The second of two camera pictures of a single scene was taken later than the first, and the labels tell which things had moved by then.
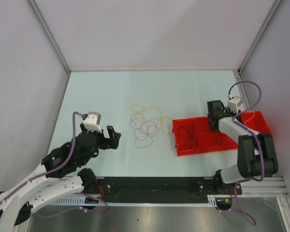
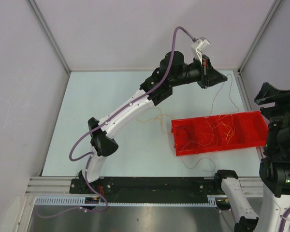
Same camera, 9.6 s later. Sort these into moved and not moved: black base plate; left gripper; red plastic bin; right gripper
Moved: left gripper; right gripper
Not moved: black base plate; red plastic bin
